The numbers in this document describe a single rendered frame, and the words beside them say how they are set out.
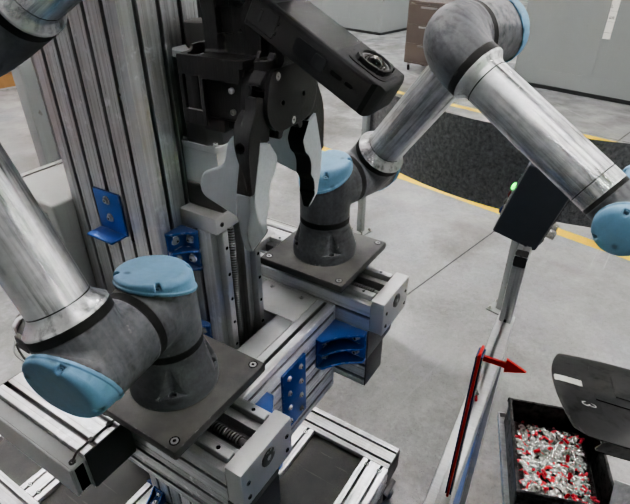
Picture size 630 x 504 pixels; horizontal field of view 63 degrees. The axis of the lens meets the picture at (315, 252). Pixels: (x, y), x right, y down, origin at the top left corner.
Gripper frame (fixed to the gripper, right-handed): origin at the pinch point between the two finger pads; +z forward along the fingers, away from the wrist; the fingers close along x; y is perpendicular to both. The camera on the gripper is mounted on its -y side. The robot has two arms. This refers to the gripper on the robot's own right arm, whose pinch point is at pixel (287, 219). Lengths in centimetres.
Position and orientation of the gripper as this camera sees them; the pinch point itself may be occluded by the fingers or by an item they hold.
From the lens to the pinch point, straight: 45.5
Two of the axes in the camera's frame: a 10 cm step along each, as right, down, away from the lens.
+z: 0.0, 8.5, 5.3
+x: -4.9, 4.7, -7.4
